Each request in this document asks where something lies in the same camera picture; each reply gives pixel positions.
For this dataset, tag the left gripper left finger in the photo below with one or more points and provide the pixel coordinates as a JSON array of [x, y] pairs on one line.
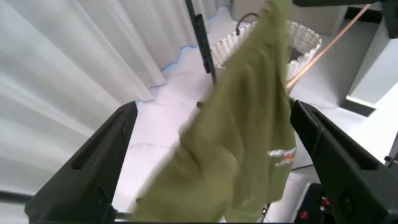
[[68, 199]]

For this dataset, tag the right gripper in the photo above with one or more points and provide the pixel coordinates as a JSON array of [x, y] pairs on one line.
[[392, 15]]

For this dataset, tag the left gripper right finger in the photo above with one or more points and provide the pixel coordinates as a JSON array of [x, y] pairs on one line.
[[373, 186]]

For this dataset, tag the pink clothes hanger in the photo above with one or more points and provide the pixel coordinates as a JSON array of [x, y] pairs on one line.
[[326, 48]]

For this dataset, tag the green long-sleeved shirt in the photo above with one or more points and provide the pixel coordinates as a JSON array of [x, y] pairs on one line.
[[236, 124]]

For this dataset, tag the white laundry basket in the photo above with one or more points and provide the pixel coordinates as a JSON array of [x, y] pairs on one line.
[[304, 37]]

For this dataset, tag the black clothes rack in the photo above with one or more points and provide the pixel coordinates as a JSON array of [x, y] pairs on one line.
[[202, 40]]

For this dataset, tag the white curtain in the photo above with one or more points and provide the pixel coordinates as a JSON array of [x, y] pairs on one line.
[[62, 62]]

